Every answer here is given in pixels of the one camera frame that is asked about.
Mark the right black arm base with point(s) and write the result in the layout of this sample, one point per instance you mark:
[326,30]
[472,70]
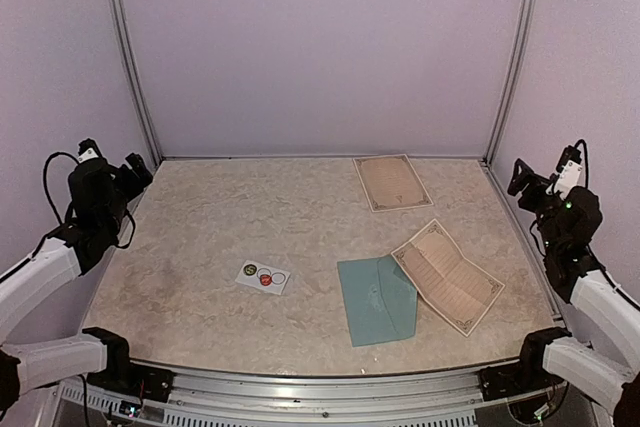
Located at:
[509,380]

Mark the aluminium front rail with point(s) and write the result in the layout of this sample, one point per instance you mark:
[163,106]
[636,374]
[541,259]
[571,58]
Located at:
[450,397]

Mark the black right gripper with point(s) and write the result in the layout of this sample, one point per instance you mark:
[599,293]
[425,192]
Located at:
[518,183]

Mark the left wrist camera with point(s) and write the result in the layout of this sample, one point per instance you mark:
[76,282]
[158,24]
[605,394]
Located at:
[89,153]

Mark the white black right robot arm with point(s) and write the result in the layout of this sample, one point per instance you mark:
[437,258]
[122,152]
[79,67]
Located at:
[567,219]

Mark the beige ornate letter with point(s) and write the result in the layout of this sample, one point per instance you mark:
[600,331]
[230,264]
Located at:
[391,183]

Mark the teal paper envelope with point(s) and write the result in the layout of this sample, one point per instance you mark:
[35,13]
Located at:
[379,299]

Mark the right aluminium frame post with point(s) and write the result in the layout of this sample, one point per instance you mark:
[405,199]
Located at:
[514,67]

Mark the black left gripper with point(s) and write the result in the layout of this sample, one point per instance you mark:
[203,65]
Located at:
[133,184]

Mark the aluminium frame post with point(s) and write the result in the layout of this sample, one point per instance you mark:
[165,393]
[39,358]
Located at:
[133,80]
[514,67]

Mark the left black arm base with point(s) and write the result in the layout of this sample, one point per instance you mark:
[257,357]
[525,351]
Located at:
[135,380]

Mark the white sticker sheet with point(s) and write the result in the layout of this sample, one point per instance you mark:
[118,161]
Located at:
[263,277]

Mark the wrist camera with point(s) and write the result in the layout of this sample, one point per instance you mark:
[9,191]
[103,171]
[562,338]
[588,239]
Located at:
[569,169]
[89,153]

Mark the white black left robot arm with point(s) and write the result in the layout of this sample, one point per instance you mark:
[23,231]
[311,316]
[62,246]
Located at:
[100,195]

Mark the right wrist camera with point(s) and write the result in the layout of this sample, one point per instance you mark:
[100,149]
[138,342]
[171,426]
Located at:
[569,169]

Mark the beige lined letter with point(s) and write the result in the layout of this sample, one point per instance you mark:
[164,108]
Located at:
[453,286]

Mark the left aluminium frame post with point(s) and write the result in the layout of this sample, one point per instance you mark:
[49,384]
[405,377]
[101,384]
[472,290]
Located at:
[133,80]

